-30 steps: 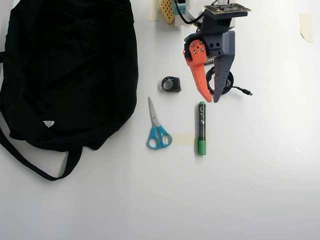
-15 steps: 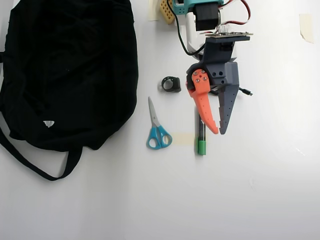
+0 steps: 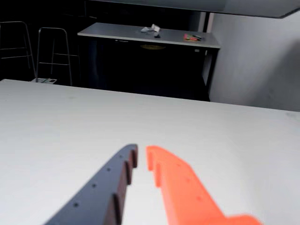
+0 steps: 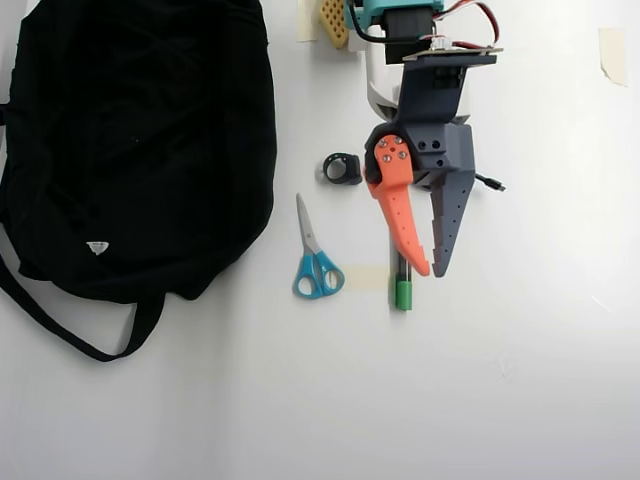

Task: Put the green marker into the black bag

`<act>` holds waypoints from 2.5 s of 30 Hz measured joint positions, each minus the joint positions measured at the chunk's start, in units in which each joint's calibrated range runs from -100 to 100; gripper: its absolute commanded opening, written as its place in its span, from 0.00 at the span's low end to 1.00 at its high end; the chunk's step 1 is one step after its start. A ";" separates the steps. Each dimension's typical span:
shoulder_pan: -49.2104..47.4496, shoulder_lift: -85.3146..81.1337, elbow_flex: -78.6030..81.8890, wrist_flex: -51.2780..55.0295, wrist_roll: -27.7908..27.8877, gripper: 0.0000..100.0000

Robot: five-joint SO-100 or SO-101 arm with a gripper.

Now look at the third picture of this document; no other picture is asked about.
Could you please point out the black marker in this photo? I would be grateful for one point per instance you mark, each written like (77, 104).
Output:
(198, 36)

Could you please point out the grey desk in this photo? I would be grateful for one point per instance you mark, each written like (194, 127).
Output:
(112, 32)

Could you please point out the red and green markers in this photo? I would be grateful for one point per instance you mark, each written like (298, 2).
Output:
(189, 37)

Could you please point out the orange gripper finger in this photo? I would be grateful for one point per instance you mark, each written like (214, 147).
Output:
(185, 192)

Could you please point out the white crumpled paper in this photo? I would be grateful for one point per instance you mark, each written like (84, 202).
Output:
(151, 28)

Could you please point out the dark navy gripper finger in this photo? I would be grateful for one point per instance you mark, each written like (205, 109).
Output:
(100, 194)

